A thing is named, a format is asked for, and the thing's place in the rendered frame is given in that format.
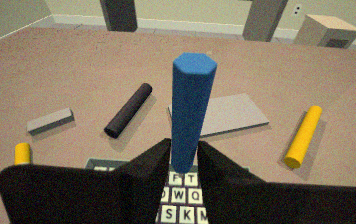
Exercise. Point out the dark grey cylinder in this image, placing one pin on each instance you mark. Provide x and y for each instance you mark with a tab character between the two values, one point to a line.
125	114

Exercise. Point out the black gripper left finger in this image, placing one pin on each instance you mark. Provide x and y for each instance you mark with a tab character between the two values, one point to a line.
130	194

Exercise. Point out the grey rectangular bar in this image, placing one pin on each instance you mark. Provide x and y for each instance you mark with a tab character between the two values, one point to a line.
50	121

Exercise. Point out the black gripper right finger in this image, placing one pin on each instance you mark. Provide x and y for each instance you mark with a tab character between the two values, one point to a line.
233	195

